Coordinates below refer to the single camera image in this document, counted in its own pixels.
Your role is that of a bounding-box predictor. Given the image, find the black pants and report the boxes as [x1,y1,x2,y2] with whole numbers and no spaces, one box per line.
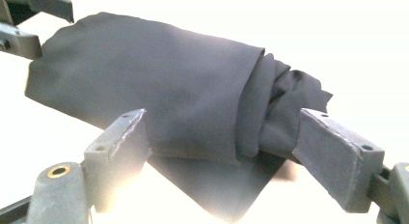
[24,11,334,166]

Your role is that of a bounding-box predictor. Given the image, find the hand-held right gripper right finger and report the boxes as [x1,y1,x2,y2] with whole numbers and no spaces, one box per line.
[291,107,386,214]

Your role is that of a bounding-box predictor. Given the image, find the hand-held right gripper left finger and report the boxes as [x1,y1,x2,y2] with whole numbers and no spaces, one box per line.
[83,108,152,214]

